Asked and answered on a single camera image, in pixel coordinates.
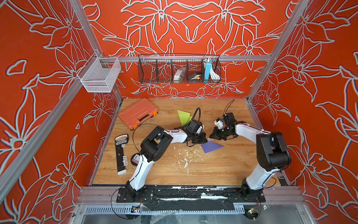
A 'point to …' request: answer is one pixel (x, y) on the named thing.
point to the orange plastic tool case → (138, 112)
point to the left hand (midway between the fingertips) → (209, 140)
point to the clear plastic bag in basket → (179, 75)
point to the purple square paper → (210, 146)
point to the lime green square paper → (185, 117)
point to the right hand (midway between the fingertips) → (207, 135)
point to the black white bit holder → (122, 160)
